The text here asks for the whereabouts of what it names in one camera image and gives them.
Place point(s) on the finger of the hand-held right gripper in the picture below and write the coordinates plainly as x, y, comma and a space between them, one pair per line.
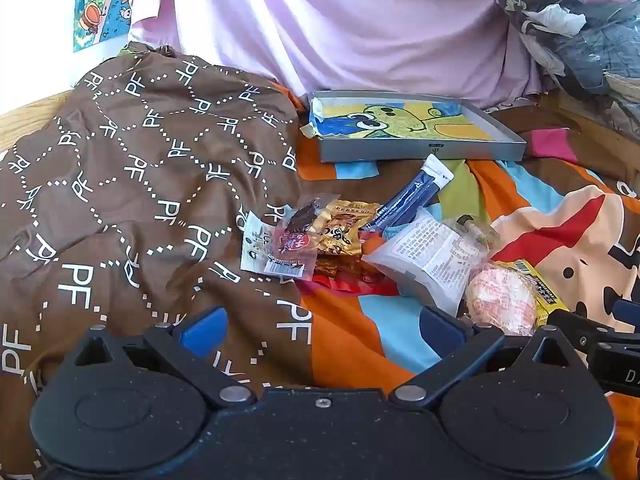
629, 315
585, 327

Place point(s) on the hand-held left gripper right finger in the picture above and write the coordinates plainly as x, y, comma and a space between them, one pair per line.
437, 330

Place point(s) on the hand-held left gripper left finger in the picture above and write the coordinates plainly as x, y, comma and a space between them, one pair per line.
205, 332

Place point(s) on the yellow snack bar packet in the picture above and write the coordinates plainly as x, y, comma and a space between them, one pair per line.
547, 300

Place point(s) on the round pink and white cake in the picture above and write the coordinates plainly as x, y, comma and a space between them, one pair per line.
500, 300

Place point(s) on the white translucent bread packet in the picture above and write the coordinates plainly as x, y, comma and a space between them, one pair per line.
425, 260

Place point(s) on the white and red snack packet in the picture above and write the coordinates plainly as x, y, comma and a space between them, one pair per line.
255, 245

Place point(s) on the clear-wrapped cube candy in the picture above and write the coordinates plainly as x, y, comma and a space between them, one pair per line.
475, 232

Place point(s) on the golden snack packet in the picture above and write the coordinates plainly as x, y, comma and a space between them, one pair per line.
345, 230

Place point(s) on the clear packet with dark plum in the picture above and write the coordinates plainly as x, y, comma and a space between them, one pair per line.
300, 220

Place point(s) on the grey tray with cartoon lining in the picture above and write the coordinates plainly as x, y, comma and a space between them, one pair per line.
425, 150

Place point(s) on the colourful printed bedsheet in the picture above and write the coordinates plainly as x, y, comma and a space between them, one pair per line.
350, 330

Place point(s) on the blue and white stick packet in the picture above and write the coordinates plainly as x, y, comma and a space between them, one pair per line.
405, 197

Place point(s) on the brown patterned blanket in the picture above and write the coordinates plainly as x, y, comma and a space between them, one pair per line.
125, 185

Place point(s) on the wooden board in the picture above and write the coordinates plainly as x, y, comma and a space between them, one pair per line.
590, 125

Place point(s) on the clothes pile in plastic bag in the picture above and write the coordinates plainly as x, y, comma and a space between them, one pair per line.
590, 35

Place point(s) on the pink cloth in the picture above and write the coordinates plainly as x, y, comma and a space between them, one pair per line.
325, 25

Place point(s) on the wooden bed frame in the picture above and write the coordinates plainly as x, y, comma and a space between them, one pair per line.
30, 115

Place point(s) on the cartoon wall poster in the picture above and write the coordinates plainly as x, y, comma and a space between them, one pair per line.
100, 10

